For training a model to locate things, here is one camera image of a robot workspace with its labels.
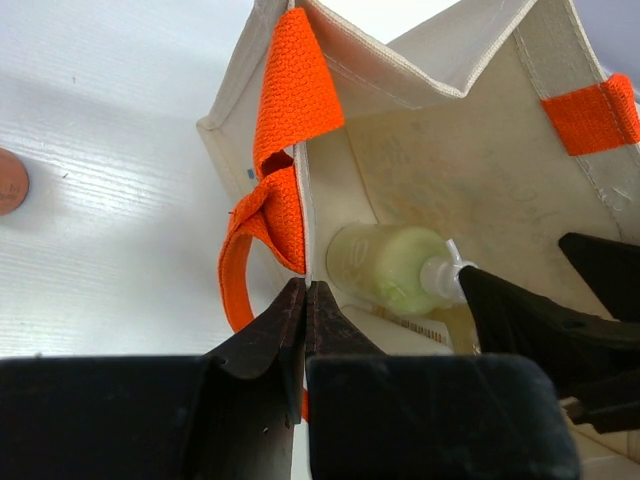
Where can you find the green liquid bottle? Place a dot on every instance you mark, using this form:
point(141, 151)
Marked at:
point(409, 270)

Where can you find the canvas bag with orange handles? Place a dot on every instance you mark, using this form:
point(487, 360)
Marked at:
point(492, 124)

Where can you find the yellow liquid clear bottle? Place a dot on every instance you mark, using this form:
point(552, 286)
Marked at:
point(452, 327)

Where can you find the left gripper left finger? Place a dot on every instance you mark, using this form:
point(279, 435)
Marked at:
point(226, 414)

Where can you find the orange bottle blue cap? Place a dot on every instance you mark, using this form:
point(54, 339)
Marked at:
point(14, 182)

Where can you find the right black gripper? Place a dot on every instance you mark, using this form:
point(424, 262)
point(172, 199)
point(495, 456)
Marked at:
point(511, 319)

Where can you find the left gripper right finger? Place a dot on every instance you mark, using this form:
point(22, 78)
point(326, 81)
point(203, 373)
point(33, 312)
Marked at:
point(378, 416)

